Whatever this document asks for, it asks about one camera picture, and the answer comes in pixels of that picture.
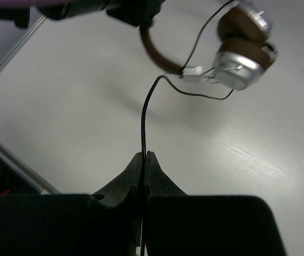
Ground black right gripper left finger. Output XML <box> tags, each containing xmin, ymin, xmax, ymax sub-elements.
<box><xmin>0</xmin><ymin>153</ymin><xmax>142</xmax><ymax>255</ymax></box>

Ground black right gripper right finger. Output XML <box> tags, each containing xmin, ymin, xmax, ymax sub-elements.
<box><xmin>144</xmin><ymin>152</ymin><xmax>286</xmax><ymax>255</ymax></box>

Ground black headphone cable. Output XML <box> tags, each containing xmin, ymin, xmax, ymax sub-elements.
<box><xmin>139</xmin><ymin>0</ymin><xmax>238</xmax><ymax>256</ymax></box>

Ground brown silver headphones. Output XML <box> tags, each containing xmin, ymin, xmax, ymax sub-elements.
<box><xmin>139</xmin><ymin>1</ymin><xmax>278</xmax><ymax>91</ymax></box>

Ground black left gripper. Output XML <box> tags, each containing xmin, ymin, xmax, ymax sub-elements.
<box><xmin>37</xmin><ymin>1</ymin><xmax>164</xmax><ymax>27</ymax></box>

